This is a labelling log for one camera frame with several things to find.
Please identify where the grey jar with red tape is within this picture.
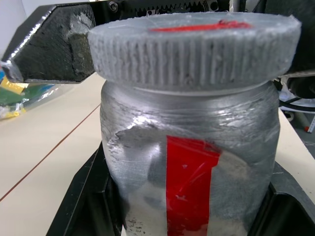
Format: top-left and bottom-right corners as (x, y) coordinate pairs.
(99, 79), (282, 236)

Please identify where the grey ribbed jar lid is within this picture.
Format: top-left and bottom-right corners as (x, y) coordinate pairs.
(87, 11), (302, 91)

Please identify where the bag of colourful items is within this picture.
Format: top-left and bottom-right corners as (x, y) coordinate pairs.
(0, 71), (72, 121)

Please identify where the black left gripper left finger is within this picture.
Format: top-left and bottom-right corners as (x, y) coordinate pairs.
(46, 140), (124, 236)

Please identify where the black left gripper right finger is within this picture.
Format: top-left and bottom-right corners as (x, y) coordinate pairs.
(247, 159), (315, 236)

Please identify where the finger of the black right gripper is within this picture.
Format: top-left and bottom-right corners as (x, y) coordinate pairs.
(285, 0), (315, 74)
(0, 4), (97, 85)

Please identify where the black cable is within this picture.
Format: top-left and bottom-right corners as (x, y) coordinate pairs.
(279, 97), (315, 113)

